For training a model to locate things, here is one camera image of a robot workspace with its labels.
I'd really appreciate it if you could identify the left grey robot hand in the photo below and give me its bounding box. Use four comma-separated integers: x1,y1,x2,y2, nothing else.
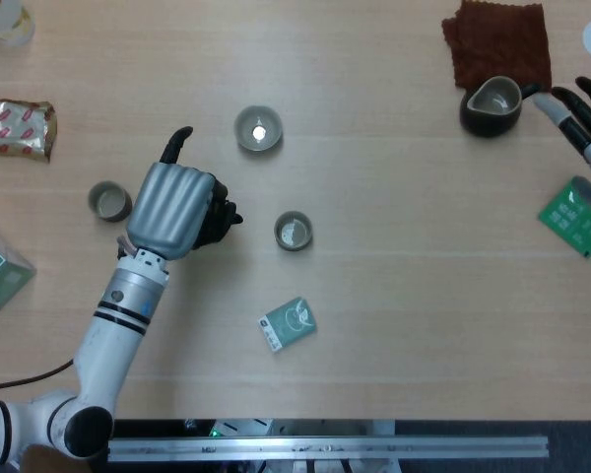
126,125,228,261

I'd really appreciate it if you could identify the black teapot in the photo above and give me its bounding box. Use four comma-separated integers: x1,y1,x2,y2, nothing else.
191,179,245,250

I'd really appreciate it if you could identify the small dark ceramic teacup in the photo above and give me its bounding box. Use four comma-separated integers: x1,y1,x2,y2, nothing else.
87,180,133,224
274,210,314,252

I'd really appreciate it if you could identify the flat green tea sachet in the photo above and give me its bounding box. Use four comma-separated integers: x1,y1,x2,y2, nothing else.
537,174,591,260

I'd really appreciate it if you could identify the dark ceramic pitcher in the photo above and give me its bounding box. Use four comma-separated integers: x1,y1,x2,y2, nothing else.
459,75,543,139

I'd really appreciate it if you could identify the wide grey tea bowl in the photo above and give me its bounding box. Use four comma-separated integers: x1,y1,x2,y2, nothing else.
232,104,284,154

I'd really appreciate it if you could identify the brown cloth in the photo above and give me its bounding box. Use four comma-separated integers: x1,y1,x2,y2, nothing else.
440,0,554,94

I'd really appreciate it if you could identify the small green tea box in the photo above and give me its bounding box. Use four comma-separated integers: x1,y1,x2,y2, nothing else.
256,296,319,354

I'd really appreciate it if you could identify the large green tea box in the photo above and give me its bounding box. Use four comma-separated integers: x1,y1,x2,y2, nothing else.
0,216,37,317

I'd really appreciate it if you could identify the foil bag with red print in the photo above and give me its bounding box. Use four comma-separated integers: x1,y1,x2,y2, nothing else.
0,97,58,165

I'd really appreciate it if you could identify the clear bottle with cork cap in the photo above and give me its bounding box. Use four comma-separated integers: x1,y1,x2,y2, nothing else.
0,0,36,48

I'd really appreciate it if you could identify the orange stool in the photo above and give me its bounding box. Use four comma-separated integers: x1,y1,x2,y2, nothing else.
22,442,93,473

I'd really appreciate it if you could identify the brown cable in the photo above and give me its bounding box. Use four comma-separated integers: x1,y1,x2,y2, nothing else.
0,358,75,395

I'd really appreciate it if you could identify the aluminium rail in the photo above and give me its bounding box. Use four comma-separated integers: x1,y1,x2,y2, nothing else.
106,434,550,463

